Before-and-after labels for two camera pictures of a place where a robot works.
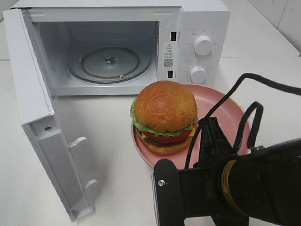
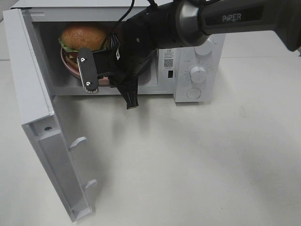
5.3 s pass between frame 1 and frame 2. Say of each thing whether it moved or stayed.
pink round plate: moved
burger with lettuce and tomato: moved
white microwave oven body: stayed
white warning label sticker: stayed
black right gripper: moved
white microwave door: stayed
